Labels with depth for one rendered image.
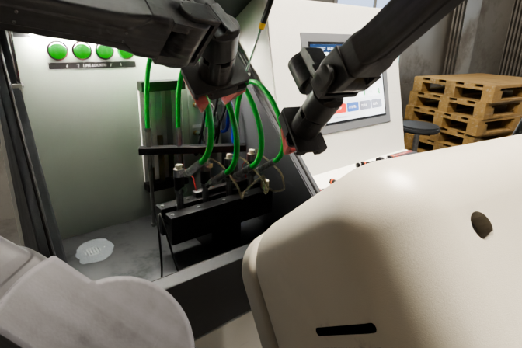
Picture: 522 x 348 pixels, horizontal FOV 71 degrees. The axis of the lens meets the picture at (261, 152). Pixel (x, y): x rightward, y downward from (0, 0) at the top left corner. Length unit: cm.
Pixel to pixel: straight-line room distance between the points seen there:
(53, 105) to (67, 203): 29
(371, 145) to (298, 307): 135
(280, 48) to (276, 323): 105
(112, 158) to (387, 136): 106
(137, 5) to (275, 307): 37
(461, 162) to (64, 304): 19
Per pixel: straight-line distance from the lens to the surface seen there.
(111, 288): 22
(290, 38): 124
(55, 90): 115
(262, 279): 21
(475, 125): 430
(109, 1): 46
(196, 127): 131
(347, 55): 56
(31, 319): 21
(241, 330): 100
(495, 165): 19
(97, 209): 127
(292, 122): 70
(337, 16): 143
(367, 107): 149
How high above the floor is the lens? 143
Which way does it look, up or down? 18 degrees down
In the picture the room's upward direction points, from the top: 2 degrees clockwise
